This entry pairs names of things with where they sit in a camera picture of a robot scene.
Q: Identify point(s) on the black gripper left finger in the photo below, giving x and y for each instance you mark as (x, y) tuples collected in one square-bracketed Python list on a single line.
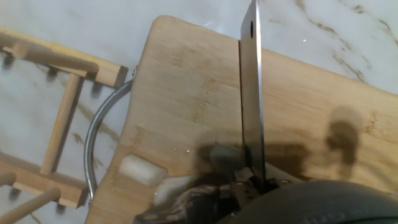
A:
[(244, 189)]

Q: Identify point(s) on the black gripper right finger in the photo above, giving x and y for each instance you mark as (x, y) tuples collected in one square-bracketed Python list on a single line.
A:
[(275, 182)]

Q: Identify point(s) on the steel cleaver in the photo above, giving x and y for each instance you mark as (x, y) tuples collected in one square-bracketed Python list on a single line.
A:
[(252, 102)]

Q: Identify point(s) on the cut white scallion piece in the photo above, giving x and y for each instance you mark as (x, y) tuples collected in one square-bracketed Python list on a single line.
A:
[(169, 188), (141, 170)]

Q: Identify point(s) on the wooden cutting board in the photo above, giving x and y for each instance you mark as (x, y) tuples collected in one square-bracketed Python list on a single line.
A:
[(311, 102)]

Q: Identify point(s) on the white marble pattern mat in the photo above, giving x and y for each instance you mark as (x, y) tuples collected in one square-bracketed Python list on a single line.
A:
[(311, 18)]

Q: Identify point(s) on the wooden peg knife rack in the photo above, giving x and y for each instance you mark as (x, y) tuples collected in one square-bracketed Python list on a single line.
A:
[(46, 183)]

